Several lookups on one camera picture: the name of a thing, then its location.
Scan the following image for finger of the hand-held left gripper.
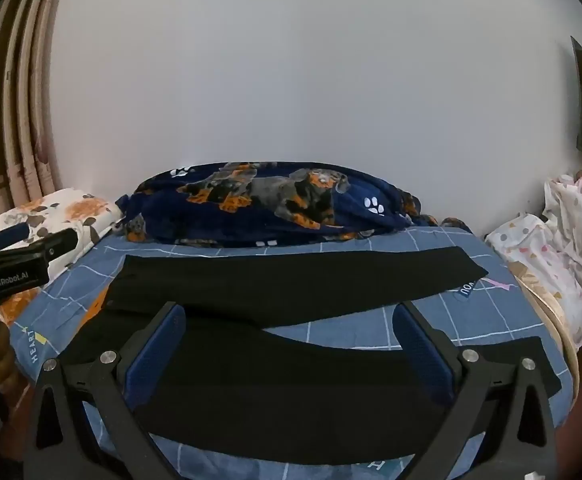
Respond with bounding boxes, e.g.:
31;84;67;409
0;226;80;267

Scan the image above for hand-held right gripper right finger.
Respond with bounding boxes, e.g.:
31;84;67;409
391;300;559;480

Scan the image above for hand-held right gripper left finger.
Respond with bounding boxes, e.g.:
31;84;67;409
23;301;192;480

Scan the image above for black pants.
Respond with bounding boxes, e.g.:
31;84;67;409
63;246;562;463

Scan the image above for white floral pillow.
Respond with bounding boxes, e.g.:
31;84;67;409
0;188;124;286

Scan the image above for blue checked bed sheet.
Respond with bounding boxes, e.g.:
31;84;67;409
8;225;572;480

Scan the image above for beige woven mat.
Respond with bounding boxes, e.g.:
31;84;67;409
508;260;580;401

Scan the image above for beige patterned curtain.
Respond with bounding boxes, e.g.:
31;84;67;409
0;0;79;221

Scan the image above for white spotted quilt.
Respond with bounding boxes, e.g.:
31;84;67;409
486;172;582;351

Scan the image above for navy dog-print blanket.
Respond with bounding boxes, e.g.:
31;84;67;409
113;161;472;249

